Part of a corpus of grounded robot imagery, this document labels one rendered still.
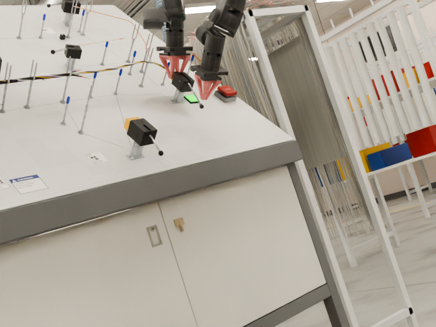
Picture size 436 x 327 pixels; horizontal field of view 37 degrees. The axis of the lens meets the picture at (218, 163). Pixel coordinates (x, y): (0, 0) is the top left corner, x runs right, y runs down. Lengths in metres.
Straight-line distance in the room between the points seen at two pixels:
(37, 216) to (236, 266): 0.63
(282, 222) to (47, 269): 0.80
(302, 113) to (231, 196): 1.11
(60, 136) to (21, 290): 0.45
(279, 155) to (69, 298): 0.83
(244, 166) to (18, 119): 0.65
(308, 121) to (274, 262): 1.09
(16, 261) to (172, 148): 0.57
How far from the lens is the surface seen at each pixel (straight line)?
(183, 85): 2.03
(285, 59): 2.96
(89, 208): 1.55
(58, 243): 1.55
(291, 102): 2.97
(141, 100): 2.03
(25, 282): 1.50
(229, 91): 2.19
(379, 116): 4.61
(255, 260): 1.91
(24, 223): 1.47
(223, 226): 1.85
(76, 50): 2.08
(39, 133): 1.75
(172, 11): 1.96
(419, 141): 4.79
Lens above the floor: 0.72
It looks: 4 degrees up
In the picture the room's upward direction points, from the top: 18 degrees counter-clockwise
